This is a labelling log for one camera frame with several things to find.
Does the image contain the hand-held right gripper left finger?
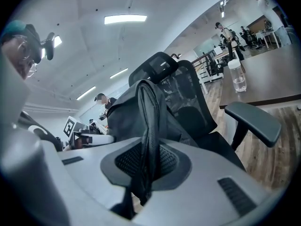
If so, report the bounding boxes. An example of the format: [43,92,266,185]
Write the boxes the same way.
[57,137,143,209]

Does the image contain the black head camera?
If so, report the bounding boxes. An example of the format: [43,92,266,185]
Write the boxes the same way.
[40,32,56,61]

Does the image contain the white table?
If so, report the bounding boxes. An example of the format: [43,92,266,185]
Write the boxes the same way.
[255,29,282,49]

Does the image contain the dark brown table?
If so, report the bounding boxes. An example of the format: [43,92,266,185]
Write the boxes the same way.
[219,45,301,110]

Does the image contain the ceiling light panel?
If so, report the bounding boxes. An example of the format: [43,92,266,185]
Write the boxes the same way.
[41,35,63,58]
[109,67,129,80]
[76,86,97,101]
[104,14,148,25]

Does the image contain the clear plastic bottle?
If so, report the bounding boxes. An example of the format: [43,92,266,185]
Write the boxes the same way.
[227,59,247,93]

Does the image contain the black mesh office chair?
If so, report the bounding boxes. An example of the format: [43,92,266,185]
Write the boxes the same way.
[128,51,282,174]

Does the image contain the eyeglasses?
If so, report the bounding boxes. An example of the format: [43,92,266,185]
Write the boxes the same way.
[13,35,38,78]

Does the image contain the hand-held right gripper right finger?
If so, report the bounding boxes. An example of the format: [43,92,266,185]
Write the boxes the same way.
[131,139,280,226]

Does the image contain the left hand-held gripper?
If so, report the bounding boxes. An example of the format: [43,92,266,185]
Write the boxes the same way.
[63,116,116,151]

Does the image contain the person's face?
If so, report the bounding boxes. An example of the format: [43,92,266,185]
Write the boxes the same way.
[1,38,36,80]

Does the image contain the black backpack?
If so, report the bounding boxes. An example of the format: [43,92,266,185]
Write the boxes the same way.
[106,79,199,207]

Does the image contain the dark cap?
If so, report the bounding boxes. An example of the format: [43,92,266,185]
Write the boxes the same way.
[1,20,42,65]

